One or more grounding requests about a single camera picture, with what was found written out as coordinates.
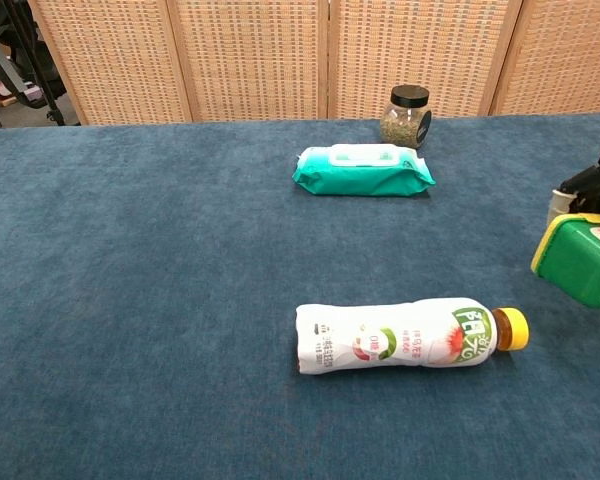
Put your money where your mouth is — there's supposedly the glass spice jar black lid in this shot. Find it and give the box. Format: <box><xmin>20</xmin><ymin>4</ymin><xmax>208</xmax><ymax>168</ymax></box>
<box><xmin>379</xmin><ymin>84</ymin><xmax>433</xmax><ymax>150</ymax></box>

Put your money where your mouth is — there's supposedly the woven rattan folding screen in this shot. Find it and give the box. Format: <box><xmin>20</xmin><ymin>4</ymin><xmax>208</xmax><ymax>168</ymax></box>
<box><xmin>28</xmin><ymin>0</ymin><xmax>600</xmax><ymax>126</ymax></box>

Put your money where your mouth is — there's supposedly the green tub with yellow lid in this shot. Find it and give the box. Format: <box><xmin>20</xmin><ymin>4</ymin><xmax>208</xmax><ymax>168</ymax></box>
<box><xmin>530</xmin><ymin>213</ymin><xmax>600</xmax><ymax>309</ymax></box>

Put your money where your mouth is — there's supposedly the white labelled tea bottle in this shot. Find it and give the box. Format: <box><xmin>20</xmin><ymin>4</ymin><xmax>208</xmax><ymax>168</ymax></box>
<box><xmin>294</xmin><ymin>297</ymin><xmax>531</xmax><ymax>377</ymax></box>

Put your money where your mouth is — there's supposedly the blue velvet tablecloth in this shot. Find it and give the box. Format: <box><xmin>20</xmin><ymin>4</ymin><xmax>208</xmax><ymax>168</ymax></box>
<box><xmin>0</xmin><ymin>113</ymin><xmax>600</xmax><ymax>480</ymax></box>

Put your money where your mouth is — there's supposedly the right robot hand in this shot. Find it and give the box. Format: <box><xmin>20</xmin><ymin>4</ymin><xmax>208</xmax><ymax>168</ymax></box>
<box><xmin>546</xmin><ymin>142</ymin><xmax>600</xmax><ymax>229</ymax></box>

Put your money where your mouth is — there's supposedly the black metal stand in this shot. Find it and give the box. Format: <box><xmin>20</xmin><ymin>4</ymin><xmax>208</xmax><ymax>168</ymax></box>
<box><xmin>0</xmin><ymin>0</ymin><xmax>69</xmax><ymax>127</ymax></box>

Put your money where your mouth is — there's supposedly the teal wet wipes pack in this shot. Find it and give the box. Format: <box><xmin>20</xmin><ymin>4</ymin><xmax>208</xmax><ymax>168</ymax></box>
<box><xmin>292</xmin><ymin>143</ymin><xmax>437</xmax><ymax>198</ymax></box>

